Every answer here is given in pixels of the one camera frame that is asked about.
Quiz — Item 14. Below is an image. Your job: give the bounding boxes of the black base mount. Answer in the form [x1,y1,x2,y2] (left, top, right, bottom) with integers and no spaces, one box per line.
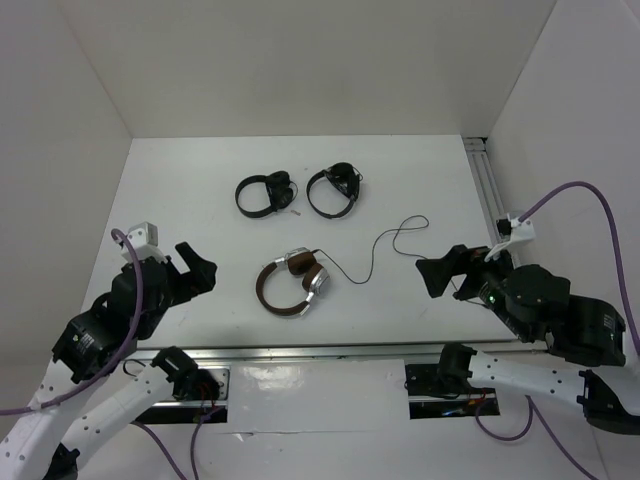
[175,368,226,402]
[404,364,495,400]

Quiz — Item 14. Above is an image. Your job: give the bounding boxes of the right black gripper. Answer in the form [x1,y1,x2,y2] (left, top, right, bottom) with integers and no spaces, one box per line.
[410,236,530,340]

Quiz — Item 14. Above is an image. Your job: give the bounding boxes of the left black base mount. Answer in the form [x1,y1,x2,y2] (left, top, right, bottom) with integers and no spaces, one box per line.
[175,368,226,402]

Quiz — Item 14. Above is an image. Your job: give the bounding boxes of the brown silver headphones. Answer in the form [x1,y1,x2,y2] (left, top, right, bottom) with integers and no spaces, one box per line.
[255,247,330,317]

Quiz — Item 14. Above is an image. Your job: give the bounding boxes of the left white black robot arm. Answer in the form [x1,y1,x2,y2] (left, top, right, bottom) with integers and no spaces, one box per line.
[1,242,219,479]

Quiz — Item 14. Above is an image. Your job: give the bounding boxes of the aluminium rail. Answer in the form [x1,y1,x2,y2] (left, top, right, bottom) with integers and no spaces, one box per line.
[462,137,520,267]
[128,341,546,361]

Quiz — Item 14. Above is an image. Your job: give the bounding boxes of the black headphones right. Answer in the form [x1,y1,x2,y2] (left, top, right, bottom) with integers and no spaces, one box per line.
[304,162,362,220]

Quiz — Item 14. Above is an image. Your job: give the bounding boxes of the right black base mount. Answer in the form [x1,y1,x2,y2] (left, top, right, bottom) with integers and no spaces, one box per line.
[404,364,495,400]

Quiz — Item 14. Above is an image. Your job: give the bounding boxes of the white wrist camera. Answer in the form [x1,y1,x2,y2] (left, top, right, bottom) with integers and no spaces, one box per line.
[111,222,167,264]
[484,213,536,262]

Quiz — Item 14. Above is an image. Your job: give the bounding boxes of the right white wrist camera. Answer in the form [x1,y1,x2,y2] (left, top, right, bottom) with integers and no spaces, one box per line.
[484,213,536,262]

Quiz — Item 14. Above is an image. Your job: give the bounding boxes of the black headphones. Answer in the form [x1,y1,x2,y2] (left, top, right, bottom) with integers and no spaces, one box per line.
[304,162,362,220]
[234,170,296,219]

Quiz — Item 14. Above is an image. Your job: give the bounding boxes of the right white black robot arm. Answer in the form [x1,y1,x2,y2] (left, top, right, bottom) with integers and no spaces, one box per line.
[415,244,639,436]

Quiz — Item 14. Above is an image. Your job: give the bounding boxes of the black headphones left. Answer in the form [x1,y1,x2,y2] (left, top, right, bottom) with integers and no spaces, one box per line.
[234,170,296,219]

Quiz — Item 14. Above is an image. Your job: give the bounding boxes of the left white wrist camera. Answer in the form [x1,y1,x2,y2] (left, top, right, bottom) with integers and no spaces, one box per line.
[111,222,167,264]

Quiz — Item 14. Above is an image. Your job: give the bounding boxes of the aluminium rail front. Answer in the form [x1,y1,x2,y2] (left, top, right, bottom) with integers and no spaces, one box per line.
[128,341,546,361]

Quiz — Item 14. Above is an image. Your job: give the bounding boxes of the thin black headphone cable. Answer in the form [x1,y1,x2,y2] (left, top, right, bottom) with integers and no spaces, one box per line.
[317,215,430,286]

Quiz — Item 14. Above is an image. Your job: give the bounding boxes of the aluminium rail right side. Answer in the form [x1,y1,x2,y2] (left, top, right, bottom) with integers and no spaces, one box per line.
[462,137,520,267]

